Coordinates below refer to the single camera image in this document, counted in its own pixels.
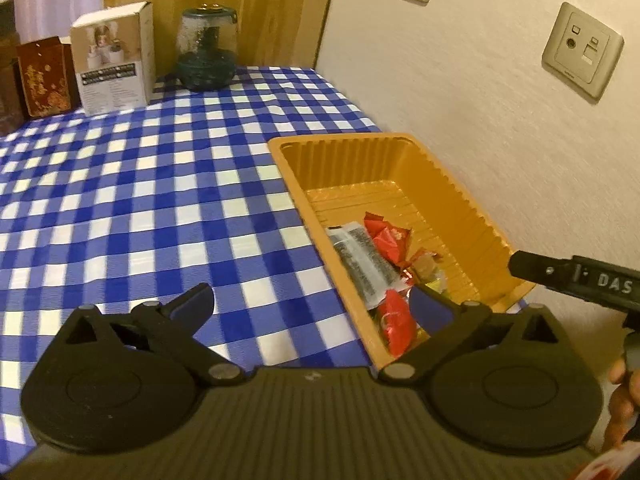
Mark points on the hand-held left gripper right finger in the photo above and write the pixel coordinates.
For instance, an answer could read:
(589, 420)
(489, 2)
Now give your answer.
(430, 309)

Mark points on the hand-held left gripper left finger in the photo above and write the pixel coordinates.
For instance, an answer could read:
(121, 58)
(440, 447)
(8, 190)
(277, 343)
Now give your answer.
(192, 305)

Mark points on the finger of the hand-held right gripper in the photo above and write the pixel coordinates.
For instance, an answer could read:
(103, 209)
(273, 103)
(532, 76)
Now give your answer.
(540, 270)

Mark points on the green candy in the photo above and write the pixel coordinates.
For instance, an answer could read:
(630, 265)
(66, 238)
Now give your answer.
(435, 285)

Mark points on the large red snack packet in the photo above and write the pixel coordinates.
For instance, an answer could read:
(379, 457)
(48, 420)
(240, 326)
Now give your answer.
(395, 322)

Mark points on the small red candy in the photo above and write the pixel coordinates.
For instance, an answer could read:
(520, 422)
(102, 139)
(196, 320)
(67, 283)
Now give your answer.
(407, 273)

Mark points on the brown candy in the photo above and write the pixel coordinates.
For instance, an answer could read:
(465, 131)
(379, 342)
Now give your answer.
(427, 263)

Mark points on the red pillow snack packet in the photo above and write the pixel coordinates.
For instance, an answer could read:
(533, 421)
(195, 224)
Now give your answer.
(389, 239)

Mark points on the grey black snack packet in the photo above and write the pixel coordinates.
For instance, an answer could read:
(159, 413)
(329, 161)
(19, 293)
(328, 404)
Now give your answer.
(362, 260)

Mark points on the orange plastic tray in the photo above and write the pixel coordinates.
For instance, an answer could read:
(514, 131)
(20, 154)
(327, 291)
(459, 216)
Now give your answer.
(350, 165)

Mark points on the person's right hand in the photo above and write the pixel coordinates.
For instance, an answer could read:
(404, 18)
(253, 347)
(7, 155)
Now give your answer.
(622, 410)

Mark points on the blue white checked tablecloth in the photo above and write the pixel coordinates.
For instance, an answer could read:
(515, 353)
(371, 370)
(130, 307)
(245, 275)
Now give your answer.
(125, 185)

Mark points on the red white clothing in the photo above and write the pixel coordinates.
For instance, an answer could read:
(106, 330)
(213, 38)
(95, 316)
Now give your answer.
(597, 467)

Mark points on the glass jar with dark base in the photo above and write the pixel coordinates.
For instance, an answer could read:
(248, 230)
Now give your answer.
(206, 52)

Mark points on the white cardboard box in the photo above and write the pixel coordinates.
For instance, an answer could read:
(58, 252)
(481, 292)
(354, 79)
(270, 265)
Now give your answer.
(112, 60)

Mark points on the red gold printed tin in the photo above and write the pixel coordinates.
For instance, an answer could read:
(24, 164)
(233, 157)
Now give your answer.
(47, 80)

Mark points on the brown metal canister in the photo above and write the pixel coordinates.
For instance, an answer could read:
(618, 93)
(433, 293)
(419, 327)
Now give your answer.
(10, 85)

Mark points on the wooden cabinet panel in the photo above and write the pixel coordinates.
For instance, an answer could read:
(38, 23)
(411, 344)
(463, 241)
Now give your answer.
(270, 5)

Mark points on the beige wall data socket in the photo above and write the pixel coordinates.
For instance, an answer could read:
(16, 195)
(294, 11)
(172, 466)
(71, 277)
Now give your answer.
(582, 50)

